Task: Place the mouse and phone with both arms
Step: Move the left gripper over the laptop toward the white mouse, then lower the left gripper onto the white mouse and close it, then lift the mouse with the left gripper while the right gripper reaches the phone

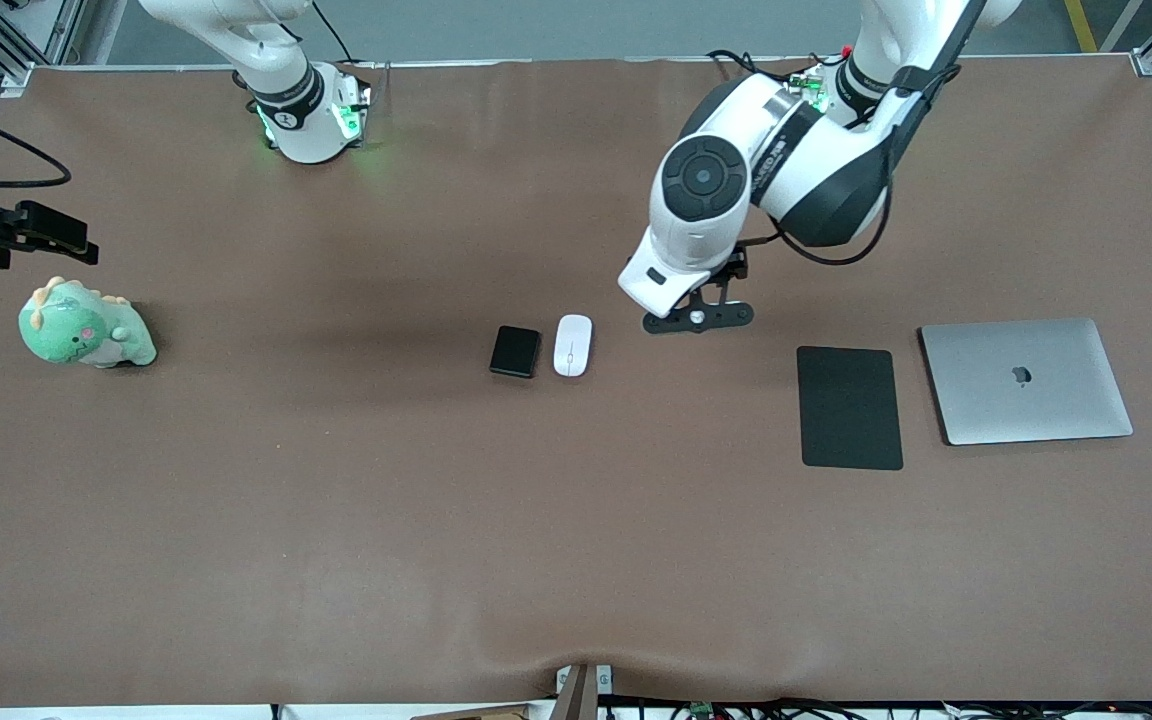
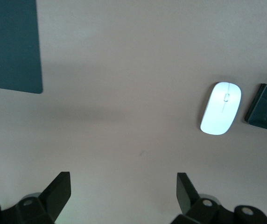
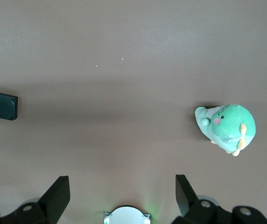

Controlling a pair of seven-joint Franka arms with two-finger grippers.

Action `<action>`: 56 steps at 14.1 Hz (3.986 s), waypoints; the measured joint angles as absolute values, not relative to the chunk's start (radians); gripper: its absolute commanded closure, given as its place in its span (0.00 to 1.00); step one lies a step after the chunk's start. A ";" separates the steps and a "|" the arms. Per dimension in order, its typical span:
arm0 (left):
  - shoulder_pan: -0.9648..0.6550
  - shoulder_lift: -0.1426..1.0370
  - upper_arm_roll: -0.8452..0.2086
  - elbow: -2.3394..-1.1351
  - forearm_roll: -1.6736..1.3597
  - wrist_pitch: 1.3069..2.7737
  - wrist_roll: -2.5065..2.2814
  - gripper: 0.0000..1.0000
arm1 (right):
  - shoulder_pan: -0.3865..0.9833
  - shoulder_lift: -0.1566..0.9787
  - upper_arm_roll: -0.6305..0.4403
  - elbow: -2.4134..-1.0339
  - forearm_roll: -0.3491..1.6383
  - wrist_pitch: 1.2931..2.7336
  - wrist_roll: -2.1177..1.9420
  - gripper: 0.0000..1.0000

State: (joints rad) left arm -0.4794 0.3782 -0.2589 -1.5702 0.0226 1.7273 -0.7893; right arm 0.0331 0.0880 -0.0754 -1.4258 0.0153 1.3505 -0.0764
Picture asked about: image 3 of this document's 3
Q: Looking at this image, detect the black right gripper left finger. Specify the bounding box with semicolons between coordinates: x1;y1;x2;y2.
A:
0;176;70;224

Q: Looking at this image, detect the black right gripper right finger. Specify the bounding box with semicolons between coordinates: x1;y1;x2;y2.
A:
170;174;267;224

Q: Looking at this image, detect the brown table cover mat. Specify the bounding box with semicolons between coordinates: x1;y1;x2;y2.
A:
0;0;267;224

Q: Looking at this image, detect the black square phone stand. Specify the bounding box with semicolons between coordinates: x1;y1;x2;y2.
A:
0;92;19;122

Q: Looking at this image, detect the green dinosaur plush toy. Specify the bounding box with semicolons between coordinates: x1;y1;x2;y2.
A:
194;104;256;157

